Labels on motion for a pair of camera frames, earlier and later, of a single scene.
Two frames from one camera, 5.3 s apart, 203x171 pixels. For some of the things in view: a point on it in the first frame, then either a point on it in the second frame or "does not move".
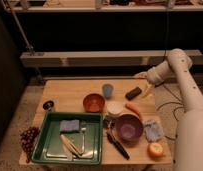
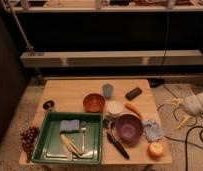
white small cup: [115, 107] does not move
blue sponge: [69, 125] does not move
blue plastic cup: [108, 89] does not move
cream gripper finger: [148, 90] → [183, 121]
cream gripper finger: [141, 75] → [174, 101]
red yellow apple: [155, 150] does not move
